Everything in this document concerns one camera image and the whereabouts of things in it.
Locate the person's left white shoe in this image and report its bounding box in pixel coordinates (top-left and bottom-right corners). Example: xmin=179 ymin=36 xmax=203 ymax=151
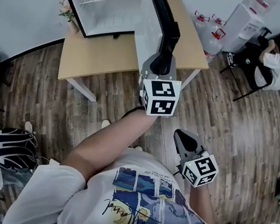
xmin=100 ymin=118 xmax=113 ymax=131

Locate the white water dispenser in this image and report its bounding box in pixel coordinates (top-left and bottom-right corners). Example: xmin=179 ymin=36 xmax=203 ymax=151
xmin=220 ymin=1 xmax=268 ymax=58

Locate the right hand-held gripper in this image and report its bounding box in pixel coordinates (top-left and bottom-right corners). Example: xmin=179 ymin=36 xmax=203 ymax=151
xmin=165 ymin=128 xmax=226 ymax=192

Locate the large dispenser water bottle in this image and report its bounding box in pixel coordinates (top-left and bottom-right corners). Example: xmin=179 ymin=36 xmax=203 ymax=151
xmin=239 ymin=0 xmax=280 ymax=20

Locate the clear water jug red cap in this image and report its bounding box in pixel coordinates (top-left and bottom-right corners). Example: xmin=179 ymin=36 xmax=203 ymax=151
xmin=209 ymin=13 xmax=228 ymax=32
xmin=202 ymin=26 xmax=228 ymax=58
xmin=191 ymin=10 xmax=212 ymax=34

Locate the black cable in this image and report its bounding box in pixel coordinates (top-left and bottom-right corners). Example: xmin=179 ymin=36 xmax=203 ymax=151
xmin=120 ymin=102 xmax=145 ymax=123

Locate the vase with flowers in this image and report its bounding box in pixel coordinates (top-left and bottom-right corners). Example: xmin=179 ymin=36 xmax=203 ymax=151
xmin=52 ymin=0 xmax=85 ymax=35

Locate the light wooden table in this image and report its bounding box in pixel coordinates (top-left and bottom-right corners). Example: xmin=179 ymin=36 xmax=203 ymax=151
xmin=53 ymin=0 xmax=221 ymax=122

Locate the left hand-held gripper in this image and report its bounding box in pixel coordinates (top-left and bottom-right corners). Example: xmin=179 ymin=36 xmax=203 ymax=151
xmin=132 ymin=50 xmax=188 ymax=122

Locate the person's left forearm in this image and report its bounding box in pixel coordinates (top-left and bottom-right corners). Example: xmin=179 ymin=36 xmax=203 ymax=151
xmin=59 ymin=100 xmax=158 ymax=194

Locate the black mini fridge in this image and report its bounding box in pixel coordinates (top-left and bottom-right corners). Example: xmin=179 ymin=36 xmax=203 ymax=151
xmin=54 ymin=0 xmax=150 ymax=49

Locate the person's right forearm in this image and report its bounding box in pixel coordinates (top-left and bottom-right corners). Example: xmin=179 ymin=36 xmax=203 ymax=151
xmin=184 ymin=184 xmax=224 ymax=224

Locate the black folding chair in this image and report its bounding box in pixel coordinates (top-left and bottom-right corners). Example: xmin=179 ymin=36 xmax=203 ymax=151
xmin=214 ymin=20 xmax=280 ymax=108

